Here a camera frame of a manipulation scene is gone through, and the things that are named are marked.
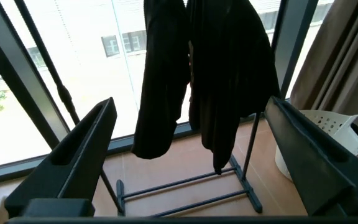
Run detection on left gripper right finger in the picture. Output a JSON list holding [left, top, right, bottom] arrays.
[[264, 95, 358, 217]]

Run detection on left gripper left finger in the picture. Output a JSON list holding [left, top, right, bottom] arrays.
[[4, 97, 117, 218]]

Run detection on black shorts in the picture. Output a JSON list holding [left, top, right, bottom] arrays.
[[131, 0, 191, 160]]

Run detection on black garment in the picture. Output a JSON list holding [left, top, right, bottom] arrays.
[[186, 0, 282, 175]]

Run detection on white laundry basket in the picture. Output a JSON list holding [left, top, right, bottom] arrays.
[[274, 110, 358, 181]]

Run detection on black clothes rack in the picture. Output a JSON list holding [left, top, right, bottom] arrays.
[[13, 0, 263, 218]]

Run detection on window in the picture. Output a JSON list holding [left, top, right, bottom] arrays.
[[0, 0, 335, 183]]

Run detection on brown curtain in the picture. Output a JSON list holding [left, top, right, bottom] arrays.
[[290, 0, 358, 114]]

